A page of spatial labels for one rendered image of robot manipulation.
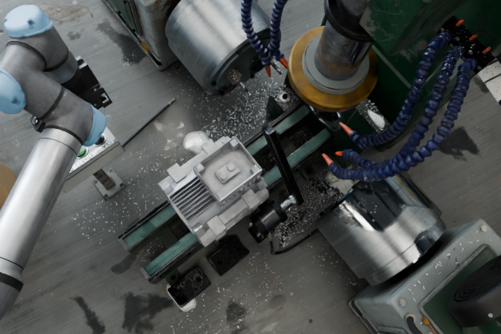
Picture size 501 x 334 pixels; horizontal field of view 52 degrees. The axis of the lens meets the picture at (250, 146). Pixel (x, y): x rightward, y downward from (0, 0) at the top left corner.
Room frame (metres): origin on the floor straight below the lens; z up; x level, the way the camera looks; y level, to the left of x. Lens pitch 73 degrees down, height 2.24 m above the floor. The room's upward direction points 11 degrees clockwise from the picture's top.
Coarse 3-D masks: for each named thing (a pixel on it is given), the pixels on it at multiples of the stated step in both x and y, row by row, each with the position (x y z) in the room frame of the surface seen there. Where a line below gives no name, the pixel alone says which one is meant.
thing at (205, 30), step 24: (192, 0) 0.68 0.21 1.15; (216, 0) 0.68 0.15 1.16; (240, 0) 0.71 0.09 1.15; (168, 24) 0.64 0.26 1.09; (192, 24) 0.62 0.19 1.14; (216, 24) 0.62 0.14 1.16; (240, 24) 0.63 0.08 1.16; (264, 24) 0.66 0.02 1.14; (192, 48) 0.57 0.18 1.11; (216, 48) 0.56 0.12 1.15; (240, 48) 0.57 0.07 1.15; (192, 72) 0.54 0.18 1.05; (216, 72) 0.52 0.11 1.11; (240, 72) 0.57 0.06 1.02
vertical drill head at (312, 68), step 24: (336, 0) 0.47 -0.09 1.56; (360, 0) 0.44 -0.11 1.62; (312, 48) 0.50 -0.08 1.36; (336, 48) 0.44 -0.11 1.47; (360, 48) 0.44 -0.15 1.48; (288, 72) 0.46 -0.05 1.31; (312, 72) 0.45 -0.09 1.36; (336, 72) 0.44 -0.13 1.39; (360, 72) 0.47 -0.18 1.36; (312, 96) 0.41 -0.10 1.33; (336, 96) 0.42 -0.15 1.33; (360, 96) 0.43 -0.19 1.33
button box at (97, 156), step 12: (108, 132) 0.33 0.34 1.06; (108, 144) 0.30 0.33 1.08; (120, 144) 0.31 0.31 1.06; (84, 156) 0.26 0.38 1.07; (96, 156) 0.27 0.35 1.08; (108, 156) 0.28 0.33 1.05; (72, 168) 0.23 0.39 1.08; (84, 168) 0.24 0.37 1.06; (96, 168) 0.25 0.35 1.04; (72, 180) 0.20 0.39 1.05
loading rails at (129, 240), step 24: (288, 120) 0.51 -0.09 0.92; (264, 144) 0.43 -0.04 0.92; (288, 144) 0.46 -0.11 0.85; (312, 144) 0.45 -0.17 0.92; (312, 168) 0.41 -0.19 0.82; (144, 216) 0.17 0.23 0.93; (168, 216) 0.18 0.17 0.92; (120, 240) 0.10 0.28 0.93; (144, 240) 0.12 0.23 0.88; (168, 240) 0.13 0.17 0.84; (192, 240) 0.14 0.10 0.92; (168, 264) 0.07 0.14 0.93
